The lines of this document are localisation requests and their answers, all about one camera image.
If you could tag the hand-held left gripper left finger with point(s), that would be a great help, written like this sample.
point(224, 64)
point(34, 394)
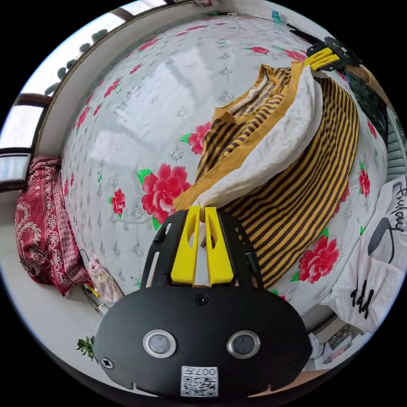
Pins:
point(186, 254)

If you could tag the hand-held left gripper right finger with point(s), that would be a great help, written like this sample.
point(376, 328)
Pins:
point(219, 260)

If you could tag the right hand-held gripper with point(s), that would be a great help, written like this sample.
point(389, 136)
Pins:
point(345, 57)

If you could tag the yellow striped hoodie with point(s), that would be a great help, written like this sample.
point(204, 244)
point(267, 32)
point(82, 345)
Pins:
point(295, 197)

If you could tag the person's left hand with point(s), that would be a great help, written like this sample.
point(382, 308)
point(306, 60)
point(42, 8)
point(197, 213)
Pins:
point(314, 376)

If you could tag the pink floral cloth bag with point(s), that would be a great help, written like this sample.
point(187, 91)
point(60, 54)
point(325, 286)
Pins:
point(105, 283)

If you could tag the bed with floral sheet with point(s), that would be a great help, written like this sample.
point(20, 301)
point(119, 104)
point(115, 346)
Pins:
point(133, 133)

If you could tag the green plant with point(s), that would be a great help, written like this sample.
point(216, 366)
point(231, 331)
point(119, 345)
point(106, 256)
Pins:
point(86, 346)

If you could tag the red patterned blanket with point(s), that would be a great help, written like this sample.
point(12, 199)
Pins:
point(44, 222)

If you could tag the white shirt with black print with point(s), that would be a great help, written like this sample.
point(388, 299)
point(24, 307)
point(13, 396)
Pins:
point(372, 276)

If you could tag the window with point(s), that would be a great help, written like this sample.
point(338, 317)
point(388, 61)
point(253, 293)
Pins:
point(22, 120)

